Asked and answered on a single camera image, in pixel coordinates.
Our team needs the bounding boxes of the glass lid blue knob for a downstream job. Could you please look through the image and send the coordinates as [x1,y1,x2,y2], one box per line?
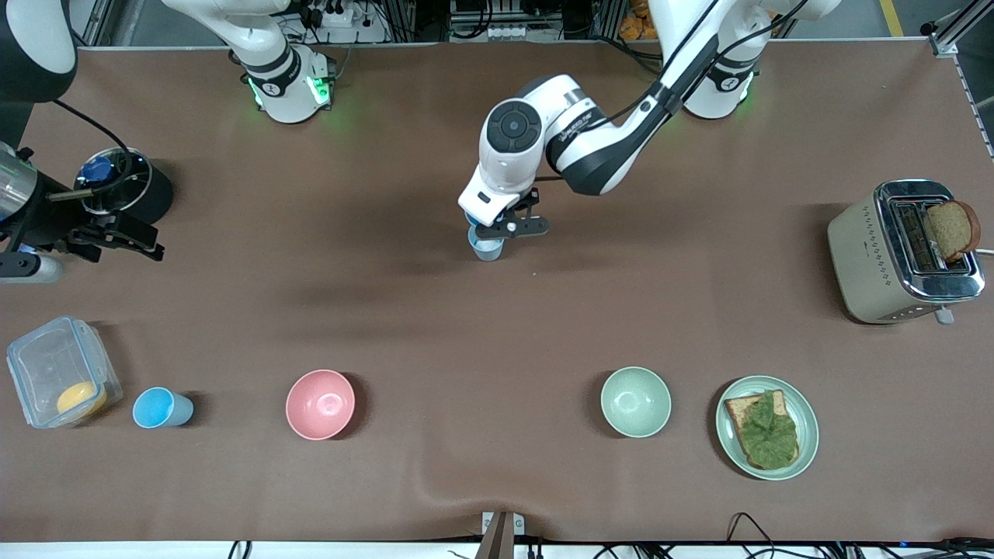
[75,148,152,217]

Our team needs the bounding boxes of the brown table cloth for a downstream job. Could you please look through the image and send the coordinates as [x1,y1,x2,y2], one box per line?
[0,39,994,544]

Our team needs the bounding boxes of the clear plastic container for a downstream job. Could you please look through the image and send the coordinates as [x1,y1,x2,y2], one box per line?
[6,314,123,429]

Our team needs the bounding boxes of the yellow round food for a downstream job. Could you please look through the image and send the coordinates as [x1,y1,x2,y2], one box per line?
[56,380,108,424]

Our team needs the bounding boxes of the orange snack packs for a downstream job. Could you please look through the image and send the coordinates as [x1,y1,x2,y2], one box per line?
[619,0,661,41]

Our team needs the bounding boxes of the green bowl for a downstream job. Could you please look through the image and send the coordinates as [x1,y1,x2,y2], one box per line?
[600,366,673,439]

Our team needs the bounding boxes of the pink bowl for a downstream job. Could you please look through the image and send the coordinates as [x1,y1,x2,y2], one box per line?
[285,369,356,441]

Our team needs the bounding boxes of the toast slice with crust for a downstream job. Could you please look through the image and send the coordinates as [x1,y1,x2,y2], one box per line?
[724,388,801,470]

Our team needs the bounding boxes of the green plate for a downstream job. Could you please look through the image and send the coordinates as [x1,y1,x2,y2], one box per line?
[715,375,820,481]

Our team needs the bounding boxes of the green lettuce leaf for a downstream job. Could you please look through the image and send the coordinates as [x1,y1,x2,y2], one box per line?
[736,390,801,470]

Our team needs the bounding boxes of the beige chrome toaster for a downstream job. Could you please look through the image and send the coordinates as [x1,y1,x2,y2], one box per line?
[826,179,987,325]

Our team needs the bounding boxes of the brown bread slice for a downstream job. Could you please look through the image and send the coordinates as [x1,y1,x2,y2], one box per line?
[924,200,982,263]

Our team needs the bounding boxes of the black saucepan blue handle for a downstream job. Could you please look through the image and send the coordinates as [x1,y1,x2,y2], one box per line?
[75,148,173,230]

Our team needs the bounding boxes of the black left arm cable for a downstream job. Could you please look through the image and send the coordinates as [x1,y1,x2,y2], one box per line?
[536,0,812,183]

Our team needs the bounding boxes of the aluminium frame profile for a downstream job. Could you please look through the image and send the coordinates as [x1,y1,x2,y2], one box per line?
[74,0,125,51]
[928,0,994,57]

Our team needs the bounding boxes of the metal mounting bracket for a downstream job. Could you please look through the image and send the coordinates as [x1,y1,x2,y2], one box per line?
[481,511,526,538]

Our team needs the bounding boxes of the brown camera post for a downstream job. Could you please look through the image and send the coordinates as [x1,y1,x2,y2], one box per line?
[475,512,515,559]

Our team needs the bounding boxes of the red black cable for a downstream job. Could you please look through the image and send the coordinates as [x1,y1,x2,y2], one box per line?
[726,512,777,548]

